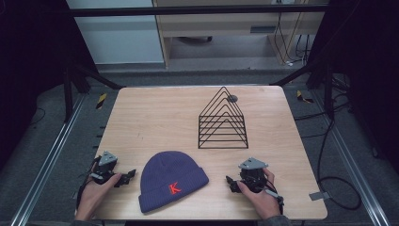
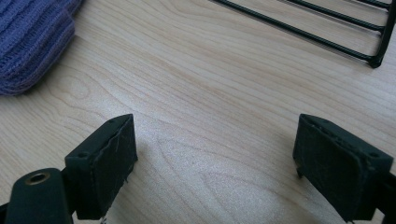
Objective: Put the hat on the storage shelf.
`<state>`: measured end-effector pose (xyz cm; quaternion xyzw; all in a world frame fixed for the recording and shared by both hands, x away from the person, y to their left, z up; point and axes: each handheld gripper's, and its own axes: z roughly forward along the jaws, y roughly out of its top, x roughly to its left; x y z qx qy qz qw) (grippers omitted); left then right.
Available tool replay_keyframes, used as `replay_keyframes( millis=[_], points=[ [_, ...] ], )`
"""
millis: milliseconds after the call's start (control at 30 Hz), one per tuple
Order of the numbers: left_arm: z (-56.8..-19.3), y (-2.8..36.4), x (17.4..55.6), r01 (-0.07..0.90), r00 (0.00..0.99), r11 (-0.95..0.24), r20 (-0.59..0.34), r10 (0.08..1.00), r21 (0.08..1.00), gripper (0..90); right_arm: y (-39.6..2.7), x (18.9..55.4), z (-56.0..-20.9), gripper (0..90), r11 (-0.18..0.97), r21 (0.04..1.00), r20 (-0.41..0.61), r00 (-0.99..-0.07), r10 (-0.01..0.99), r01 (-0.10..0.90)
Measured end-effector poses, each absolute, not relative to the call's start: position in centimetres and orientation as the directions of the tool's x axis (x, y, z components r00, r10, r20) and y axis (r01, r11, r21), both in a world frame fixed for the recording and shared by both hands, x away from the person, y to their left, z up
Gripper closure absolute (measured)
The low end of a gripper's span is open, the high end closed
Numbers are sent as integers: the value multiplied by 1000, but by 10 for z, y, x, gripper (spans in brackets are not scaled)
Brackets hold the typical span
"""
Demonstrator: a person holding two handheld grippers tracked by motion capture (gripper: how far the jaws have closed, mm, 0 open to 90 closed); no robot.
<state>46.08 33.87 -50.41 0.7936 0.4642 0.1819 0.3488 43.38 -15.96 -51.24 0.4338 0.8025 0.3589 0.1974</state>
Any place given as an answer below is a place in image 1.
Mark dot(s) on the grey tape piece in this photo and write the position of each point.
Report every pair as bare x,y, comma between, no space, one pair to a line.
319,196

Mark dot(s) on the yellow black floor tape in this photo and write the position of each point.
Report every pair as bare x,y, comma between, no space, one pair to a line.
303,97
101,100

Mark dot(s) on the black horizontal frame bar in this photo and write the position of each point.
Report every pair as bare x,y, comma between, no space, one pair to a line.
188,11

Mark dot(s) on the purple knit beanie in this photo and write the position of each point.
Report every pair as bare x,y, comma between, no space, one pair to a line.
169,182

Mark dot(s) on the person's right hand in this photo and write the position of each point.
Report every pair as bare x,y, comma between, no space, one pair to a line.
263,202

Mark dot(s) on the black metal stand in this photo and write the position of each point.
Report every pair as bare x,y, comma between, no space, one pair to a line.
328,88
68,94

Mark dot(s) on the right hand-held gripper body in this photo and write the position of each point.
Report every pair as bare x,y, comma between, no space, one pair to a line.
252,175

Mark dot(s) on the person's left hand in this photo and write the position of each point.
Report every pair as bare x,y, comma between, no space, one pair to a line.
94,194

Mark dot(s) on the white cabinet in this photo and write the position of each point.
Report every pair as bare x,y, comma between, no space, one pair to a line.
119,37

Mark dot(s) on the light wooden desk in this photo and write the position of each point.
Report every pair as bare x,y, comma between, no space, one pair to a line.
219,22

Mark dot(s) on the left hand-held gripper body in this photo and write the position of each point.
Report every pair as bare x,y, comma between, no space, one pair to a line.
105,169

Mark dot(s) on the grey round table grommet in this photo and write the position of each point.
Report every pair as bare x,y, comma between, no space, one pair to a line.
232,99

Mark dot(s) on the aluminium floor rail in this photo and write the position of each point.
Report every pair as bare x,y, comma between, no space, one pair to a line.
351,157
47,160

